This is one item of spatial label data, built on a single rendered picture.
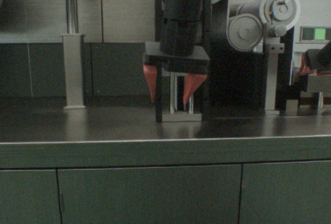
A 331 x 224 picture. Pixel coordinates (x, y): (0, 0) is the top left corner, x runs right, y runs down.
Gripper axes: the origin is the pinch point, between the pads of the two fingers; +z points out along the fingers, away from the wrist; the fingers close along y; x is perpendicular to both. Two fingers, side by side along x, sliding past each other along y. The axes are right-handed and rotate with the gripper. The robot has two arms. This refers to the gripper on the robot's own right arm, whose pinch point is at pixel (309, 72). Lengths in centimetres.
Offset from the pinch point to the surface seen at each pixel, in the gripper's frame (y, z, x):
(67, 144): -71, -8, -23
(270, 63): -10.5, 3.8, 5.4
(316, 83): 7.0, 8.1, 0.2
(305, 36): 22.6, 29.2, 33.6
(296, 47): 144, 226, 152
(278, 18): -7.7, -2.3, 19.2
